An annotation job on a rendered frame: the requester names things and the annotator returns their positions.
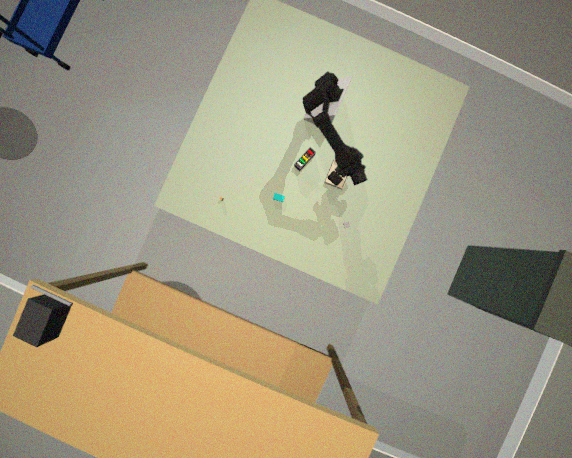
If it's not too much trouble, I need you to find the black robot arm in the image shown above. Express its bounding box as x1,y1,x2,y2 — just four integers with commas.
303,71,368,185

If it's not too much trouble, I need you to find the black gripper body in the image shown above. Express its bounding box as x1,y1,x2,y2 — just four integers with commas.
328,149,364,186

